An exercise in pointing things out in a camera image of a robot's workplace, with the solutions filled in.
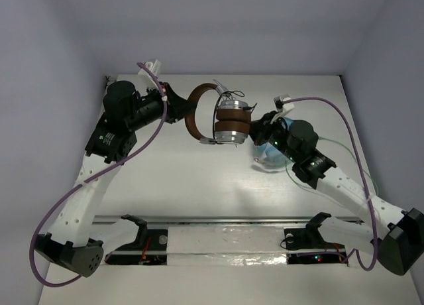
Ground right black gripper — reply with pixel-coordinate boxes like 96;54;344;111
242;110;299;163

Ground brown silver headphones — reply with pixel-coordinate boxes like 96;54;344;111
184;80;256;145

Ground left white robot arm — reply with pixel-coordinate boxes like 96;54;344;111
29;80;197;287

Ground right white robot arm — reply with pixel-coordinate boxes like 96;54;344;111
249;111;423;276

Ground light blue headphones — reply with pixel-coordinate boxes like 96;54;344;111
252;117;295;172

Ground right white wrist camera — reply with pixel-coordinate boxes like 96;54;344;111
273;94;295;121

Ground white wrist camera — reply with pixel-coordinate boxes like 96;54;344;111
136;59;162;89
273;94;295;121

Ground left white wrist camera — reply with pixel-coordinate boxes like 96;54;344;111
136;59;162;89

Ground aluminium rail front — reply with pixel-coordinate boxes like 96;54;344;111
92;215;360;225

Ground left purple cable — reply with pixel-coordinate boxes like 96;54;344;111
29;62;166;288

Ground purple cable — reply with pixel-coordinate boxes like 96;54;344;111
281;96;380;272
29;62;166;288

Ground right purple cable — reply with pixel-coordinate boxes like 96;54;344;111
281;96;380;272

